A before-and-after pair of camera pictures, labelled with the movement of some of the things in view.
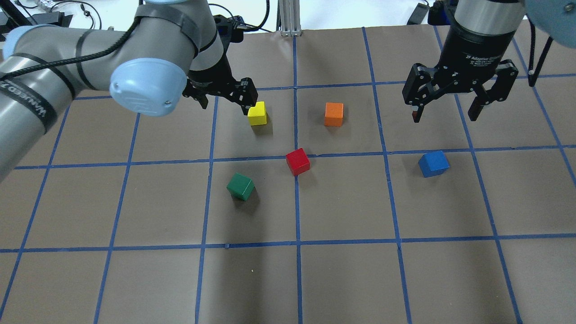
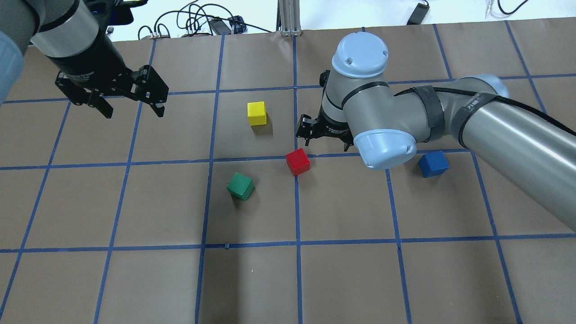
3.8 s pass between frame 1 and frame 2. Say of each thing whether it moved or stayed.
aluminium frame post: stayed
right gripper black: moved
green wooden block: stayed
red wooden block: stayed
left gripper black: moved
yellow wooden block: stayed
